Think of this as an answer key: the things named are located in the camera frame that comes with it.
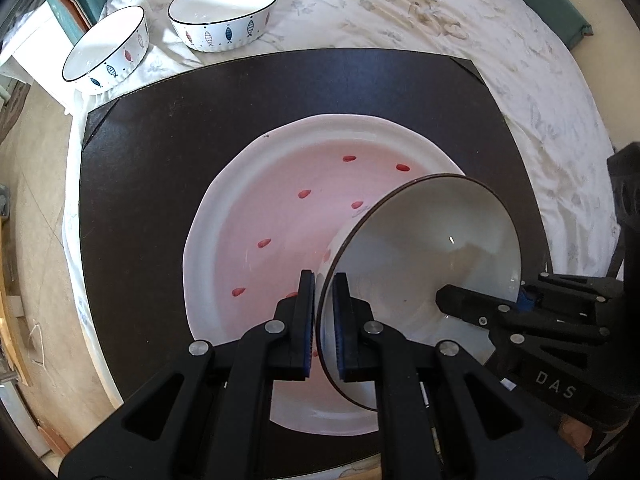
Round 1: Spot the white floral bed sheet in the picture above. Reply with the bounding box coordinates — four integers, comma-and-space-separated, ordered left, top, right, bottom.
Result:
62, 0, 618, 405

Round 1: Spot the large white bowl black rim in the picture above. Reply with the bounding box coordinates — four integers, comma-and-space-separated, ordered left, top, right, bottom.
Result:
167, 0, 278, 53

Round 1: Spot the black rectangular mat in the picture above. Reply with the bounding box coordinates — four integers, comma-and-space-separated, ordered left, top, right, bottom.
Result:
79, 49, 551, 398

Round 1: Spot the person's right hand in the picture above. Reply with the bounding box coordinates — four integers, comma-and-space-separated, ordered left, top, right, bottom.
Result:
558, 414, 593, 458

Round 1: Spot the pink strawberry plate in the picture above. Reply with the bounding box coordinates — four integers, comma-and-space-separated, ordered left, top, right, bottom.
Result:
181, 112, 497, 437

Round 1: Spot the white bedside cabinet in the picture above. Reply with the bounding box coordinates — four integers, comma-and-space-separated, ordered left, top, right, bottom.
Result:
1, 2, 80, 115

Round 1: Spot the wooden shelf rack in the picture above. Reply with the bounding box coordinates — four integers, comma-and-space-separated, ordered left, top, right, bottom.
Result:
0, 184, 34, 391

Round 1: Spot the small white fish bowl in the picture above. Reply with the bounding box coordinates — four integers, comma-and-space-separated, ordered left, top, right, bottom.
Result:
62, 6, 149, 94
316, 174, 522, 412

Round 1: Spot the teal mattress edge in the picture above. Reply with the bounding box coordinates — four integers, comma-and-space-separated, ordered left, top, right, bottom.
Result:
523, 0, 593, 50

